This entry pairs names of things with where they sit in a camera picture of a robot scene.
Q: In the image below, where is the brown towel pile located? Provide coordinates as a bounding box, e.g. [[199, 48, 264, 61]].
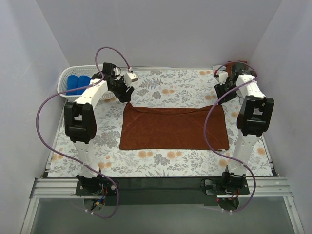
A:
[[226, 60, 248, 72]]

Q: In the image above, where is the blue rolled towel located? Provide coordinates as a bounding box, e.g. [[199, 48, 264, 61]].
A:
[[66, 75, 79, 96], [76, 76, 91, 95]]

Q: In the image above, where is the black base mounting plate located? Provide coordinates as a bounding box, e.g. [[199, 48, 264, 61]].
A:
[[75, 176, 252, 206]]

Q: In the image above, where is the right blue rolled towel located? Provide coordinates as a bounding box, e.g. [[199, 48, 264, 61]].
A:
[[76, 76, 91, 95]]

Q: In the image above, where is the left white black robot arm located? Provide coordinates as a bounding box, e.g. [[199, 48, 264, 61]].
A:
[[64, 63, 138, 195]]

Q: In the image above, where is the white perforated plastic basket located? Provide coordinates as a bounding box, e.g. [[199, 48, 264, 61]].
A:
[[57, 65, 115, 102]]

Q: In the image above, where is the left blue rolled towel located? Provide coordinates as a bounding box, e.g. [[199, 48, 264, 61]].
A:
[[66, 75, 79, 96]]

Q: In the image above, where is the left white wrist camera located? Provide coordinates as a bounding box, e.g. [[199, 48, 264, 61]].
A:
[[124, 71, 138, 87]]

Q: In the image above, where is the floral patterned table mat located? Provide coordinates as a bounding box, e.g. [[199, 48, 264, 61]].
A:
[[47, 68, 273, 178]]

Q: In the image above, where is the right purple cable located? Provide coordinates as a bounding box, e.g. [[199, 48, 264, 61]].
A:
[[202, 60, 258, 213]]

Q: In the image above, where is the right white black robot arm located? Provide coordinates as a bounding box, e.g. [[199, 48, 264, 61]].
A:
[[214, 61, 274, 194]]

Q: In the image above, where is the aluminium frame rail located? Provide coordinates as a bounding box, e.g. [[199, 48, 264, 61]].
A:
[[31, 177, 293, 198]]

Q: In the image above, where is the grey cloth in corner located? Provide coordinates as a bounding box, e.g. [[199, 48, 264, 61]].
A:
[[213, 65, 226, 76]]

